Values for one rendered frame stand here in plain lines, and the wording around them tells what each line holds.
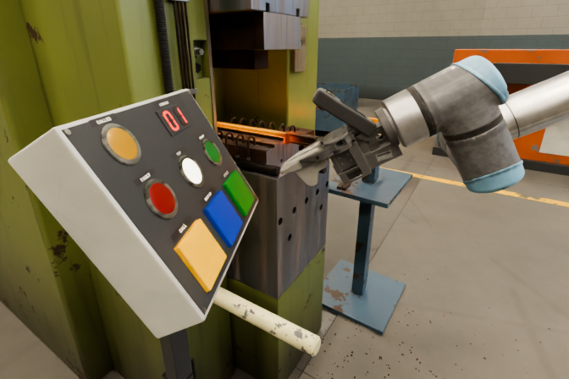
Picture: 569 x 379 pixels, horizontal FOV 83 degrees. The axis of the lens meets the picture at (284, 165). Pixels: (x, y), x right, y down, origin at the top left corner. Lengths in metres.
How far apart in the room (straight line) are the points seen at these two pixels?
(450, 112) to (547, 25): 7.85
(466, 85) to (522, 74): 3.59
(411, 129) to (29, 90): 1.03
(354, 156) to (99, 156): 0.37
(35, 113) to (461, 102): 1.10
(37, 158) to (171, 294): 0.21
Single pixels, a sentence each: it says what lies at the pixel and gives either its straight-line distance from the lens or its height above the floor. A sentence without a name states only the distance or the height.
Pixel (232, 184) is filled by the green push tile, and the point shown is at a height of 1.03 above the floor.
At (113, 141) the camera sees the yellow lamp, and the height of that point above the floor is 1.17.
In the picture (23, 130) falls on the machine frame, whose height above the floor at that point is 1.05.
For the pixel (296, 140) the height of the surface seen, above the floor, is 0.99.
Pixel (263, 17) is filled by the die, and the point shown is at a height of 1.35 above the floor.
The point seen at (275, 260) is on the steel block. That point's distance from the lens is 1.09.
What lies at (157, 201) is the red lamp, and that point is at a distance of 0.44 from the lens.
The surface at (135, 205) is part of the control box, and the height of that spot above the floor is 1.10.
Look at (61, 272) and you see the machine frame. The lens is 1.38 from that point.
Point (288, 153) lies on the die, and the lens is 1.09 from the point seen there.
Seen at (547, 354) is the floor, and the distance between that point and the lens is 2.01.
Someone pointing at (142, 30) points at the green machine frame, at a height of 1.31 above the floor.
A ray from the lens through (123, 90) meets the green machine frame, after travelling 0.83.
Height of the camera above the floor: 1.28
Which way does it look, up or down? 20 degrees down
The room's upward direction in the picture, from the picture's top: straight up
